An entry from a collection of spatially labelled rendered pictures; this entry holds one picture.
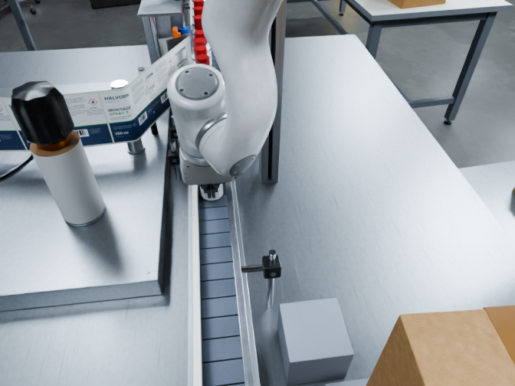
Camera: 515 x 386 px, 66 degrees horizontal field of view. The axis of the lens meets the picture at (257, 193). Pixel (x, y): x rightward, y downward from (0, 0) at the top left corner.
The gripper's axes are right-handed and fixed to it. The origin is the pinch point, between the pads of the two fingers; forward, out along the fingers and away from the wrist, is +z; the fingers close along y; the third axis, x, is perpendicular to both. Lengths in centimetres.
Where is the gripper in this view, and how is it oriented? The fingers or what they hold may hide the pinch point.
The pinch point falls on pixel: (211, 188)
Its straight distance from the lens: 84.1
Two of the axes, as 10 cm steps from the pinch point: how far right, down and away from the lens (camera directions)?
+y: -9.9, 0.9, -0.9
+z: -0.4, 4.5, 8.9
